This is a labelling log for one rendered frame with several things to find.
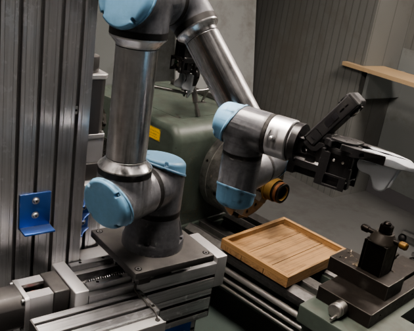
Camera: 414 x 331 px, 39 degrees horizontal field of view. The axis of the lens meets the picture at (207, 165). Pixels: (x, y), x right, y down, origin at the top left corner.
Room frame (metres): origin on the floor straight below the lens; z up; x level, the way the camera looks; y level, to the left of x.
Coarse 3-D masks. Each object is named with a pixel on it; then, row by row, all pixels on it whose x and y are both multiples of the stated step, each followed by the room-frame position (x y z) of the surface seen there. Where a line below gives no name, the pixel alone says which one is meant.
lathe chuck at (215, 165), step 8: (216, 152) 1.99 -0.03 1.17; (216, 160) 1.97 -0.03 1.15; (208, 168) 1.97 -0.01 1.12; (216, 168) 1.95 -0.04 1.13; (208, 176) 1.96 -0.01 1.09; (216, 176) 1.94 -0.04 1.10; (208, 184) 1.96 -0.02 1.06; (216, 184) 1.93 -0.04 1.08; (208, 192) 1.96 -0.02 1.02; (216, 200) 1.95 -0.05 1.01; (224, 208) 1.93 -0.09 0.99; (240, 216) 2.00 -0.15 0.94
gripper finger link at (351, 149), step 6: (342, 144) 0.91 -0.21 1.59; (342, 150) 0.90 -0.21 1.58; (348, 150) 0.90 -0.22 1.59; (354, 150) 0.89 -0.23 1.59; (360, 150) 0.89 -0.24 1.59; (354, 156) 0.89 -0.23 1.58; (360, 156) 0.89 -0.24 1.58; (366, 156) 0.89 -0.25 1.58; (372, 156) 0.89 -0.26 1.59; (378, 156) 0.88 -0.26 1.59; (384, 156) 0.88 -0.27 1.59; (378, 162) 0.89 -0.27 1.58
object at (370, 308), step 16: (400, 256) 1.80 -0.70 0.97; (400, 272) 1.68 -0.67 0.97; (320, 288) 1.52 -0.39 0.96; (336, 288) 1.52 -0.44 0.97; (352, 288) 1.54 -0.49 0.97; (352, 304) 1.45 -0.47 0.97; (368, 304) 1.46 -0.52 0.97; (384, 304) 1.47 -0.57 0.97; (400, 304) 1.54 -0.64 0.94; (368, 320) 1.41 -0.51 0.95
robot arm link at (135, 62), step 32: (128, 0) 1.09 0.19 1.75; (160, 0) 1.12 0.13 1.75; (128, 32) 1.10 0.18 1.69; (160, 32) 1.13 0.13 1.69; (128, 64) 1.12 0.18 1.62; (128, 96) 1.12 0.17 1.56; (128, 128) 1.12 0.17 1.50; (128, 160) 1.12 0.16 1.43; (96, 192) 1.11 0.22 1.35; (128, 192) 1.10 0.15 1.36; (160, 192) 1.19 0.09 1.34; (128, 224) 1.12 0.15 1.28
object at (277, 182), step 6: (276, 180) 1.94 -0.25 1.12; (264, 186) 1.94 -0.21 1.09; (270, 186) 1.92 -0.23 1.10; (276, 186) 1.92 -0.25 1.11; (282, 186) 1.92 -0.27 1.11; (288, 186) 1.95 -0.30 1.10; (264, 192) 1.93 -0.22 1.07; (270, 192) 1.92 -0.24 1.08; (276, 192) 1.90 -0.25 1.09; (282, 192) 1.97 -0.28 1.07; (288, 192) 1.95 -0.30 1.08; (264, 198) 1.95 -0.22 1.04; (270, 198) 1.92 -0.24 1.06; (276, 198) 1.90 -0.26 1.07; (282, 198) 1.94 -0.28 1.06
